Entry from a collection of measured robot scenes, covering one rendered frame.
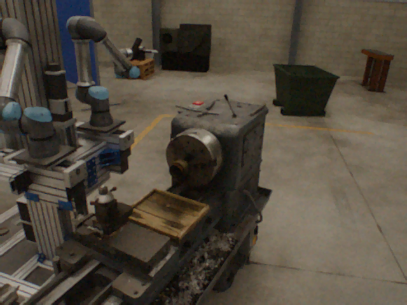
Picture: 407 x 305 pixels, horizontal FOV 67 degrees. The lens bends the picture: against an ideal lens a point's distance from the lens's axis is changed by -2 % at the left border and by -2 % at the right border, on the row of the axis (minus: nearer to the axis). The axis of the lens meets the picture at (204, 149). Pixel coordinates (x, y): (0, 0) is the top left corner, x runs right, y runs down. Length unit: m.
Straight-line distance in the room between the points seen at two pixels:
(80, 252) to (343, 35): 11.18
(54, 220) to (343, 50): 10.88
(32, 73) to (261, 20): 10.20
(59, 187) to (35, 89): 0.54
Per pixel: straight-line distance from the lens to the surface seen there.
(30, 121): 1.69
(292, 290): 2.57
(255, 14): 11.59
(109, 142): 2.09
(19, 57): 1.56
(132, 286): 1.29
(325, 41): 11.80
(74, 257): 1.45
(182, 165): 1.62
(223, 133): 1.76
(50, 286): 1.44
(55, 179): 1.72
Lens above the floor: 1.84
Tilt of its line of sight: 24 degrees down
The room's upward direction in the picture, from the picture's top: 2 degrees clockwise
